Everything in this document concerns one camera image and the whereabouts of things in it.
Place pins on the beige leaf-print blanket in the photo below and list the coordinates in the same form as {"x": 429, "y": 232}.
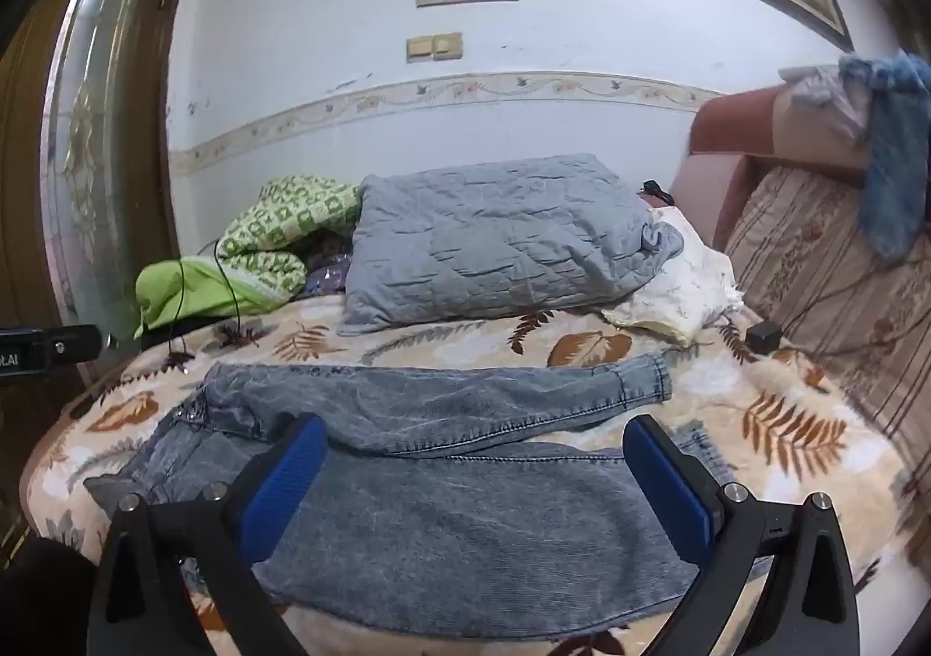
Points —
{"x": 727, "y": 379}

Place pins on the black power adapter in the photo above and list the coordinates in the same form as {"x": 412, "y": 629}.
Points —
{"x": 764, "y": 336}

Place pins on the beige light switch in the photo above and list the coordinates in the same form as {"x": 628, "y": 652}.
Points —
{"x": 434, "y": 46}

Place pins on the blue knitted cloth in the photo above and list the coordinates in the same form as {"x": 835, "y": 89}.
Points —
{"x": 891, "y": 161}

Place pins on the cream white cloth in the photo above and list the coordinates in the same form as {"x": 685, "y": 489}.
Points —
{"x": 684, "y": 292}

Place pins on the white crumpled cloth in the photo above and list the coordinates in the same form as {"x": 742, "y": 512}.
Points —
{"x": 829, "y": 99}

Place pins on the green patterned quilt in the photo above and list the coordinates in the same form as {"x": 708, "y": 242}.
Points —
{"x": 269, "y": 241}

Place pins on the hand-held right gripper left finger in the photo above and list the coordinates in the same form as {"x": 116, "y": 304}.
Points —
{"x": 291, "y": 474}

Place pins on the grey quilted pillow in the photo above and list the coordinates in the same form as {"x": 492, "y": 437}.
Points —
{"x": 494, "y": 241}

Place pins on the purple cloth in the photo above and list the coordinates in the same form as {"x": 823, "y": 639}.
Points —
{"x": 329, "y": 277}

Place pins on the black plug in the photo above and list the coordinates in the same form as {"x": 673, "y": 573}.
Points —
{"x": 657, "y": 192}

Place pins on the wooden door with glass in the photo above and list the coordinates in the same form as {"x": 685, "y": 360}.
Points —
{"x": 94, "y": 154}

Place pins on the grey-blue denim pants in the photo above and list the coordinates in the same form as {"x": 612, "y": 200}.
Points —
{"x": 436, "y": 518}

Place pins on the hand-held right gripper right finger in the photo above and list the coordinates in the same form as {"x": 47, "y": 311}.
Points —
{"x": 654, "y": 474}

